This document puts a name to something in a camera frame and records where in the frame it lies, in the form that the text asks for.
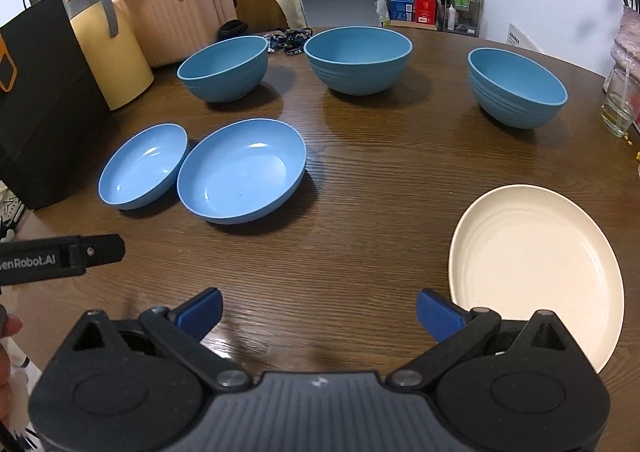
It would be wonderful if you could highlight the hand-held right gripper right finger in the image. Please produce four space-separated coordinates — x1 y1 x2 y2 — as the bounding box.
387 288 569 392

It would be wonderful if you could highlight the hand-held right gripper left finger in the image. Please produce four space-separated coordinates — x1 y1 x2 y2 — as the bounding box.
74 287 253 394

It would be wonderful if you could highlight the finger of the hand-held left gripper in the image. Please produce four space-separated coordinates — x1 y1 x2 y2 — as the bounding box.
69 233 126 276

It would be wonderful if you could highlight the small blue plate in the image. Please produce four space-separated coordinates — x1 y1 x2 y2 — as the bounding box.
98 123 190 211

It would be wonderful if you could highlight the cream plate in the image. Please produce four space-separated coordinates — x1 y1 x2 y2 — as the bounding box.
448 184 626 375

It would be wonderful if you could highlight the large blue plate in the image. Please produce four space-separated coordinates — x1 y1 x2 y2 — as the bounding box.
177 118 307 225

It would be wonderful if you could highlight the smooth blue bowl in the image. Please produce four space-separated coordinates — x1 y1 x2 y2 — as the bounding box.
176 35 269 104

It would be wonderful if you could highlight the large ribbed blue bowl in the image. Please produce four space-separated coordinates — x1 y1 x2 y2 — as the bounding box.
303 26 414 96

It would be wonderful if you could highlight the person's left hand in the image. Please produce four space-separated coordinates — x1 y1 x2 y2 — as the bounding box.
0 304 24 433

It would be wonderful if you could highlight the black paper bag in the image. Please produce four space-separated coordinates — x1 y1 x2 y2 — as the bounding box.
0 0 111 210

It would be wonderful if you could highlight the small ribbed blue bowl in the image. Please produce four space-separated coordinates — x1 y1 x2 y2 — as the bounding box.
467 47 569 130

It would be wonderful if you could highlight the pink suitcase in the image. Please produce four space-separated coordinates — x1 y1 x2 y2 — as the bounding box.
112 0 238 69

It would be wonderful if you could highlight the black cylinder cap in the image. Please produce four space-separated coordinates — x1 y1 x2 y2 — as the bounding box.
218 19 247 41

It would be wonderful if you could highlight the clear glass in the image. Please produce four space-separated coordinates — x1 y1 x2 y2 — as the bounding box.
601 67 640 138

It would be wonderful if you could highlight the white board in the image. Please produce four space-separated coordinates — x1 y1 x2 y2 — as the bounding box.
507 23 541 53

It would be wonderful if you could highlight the brown chair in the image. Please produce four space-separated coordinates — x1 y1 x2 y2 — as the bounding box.
227 0 290 34

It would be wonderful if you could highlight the metal storage rack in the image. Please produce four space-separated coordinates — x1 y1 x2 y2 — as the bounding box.
437 0 486 35

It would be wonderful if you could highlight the blue box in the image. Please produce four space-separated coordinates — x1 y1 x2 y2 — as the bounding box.
389 0 416 22

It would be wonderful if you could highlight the pink vase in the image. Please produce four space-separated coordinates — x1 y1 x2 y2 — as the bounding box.
609 6 640 83

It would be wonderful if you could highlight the yellow jug with grey handle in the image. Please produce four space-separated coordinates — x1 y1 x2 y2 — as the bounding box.
62 0 155 111

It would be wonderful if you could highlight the blue lanyard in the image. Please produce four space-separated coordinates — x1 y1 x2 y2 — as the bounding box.
262 29 313 58

